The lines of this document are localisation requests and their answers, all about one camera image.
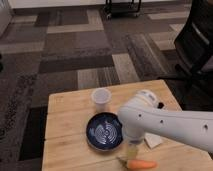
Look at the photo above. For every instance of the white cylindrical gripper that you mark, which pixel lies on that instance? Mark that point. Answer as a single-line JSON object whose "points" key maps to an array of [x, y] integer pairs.
{"points": [[134, 138]]}

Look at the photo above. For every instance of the orange carrot shaped pepper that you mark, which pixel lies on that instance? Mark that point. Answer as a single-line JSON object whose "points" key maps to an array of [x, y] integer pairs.
{"points": [[134, 164]]}

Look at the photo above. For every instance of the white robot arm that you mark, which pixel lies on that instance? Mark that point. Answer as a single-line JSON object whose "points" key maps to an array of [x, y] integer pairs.
{"points": [[141, 115]]}

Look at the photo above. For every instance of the white rectangular sponge block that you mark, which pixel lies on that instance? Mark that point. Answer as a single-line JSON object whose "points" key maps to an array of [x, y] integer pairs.
{"points": [[153, 140]]}

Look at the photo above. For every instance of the dark blue patterned bowl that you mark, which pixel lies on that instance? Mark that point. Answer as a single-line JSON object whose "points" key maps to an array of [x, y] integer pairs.
{"points": [[104, 131]]}

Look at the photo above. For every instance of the small black box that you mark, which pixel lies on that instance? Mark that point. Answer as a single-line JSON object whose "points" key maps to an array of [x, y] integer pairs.
{"points": [[160, 105]]}

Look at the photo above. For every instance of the black office chair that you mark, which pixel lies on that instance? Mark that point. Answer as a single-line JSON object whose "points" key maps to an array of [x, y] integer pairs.
{"points": [[193, 86]]}

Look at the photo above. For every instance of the black wheeled cart base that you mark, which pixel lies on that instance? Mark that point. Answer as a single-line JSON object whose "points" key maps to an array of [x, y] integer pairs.
{"points": [[112, 9]]}

